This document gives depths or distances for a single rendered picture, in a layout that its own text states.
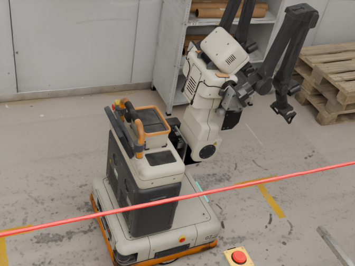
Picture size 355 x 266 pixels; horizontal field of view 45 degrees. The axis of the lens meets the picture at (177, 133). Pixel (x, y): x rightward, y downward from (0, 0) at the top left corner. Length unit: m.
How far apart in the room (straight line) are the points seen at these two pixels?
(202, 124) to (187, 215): 0.63
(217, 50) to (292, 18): 0.38
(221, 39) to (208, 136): 0.54
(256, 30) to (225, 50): 2.05
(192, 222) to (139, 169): 0.65
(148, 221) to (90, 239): 0.57
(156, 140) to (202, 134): 0.27
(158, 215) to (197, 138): 0.47
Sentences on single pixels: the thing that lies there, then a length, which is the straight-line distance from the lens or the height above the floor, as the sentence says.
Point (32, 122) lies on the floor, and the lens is 3.70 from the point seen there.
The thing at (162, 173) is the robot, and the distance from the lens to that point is 2.15.
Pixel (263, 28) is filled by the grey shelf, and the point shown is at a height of 0.73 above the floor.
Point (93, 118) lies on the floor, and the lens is 3.73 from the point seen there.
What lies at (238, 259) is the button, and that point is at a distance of 1.34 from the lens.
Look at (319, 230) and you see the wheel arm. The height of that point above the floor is 0.81.
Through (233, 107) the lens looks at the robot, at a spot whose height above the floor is 1.13.
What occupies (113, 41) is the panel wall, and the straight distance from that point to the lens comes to 3.80.
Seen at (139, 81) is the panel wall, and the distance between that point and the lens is 4.10.
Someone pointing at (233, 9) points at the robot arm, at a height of 1.43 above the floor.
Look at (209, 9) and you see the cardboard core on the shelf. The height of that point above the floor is 0.97.
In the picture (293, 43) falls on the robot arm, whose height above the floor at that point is 1.45.
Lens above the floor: 2.28
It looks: 38 degrees down
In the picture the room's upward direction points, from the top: 11 degrees clockwise
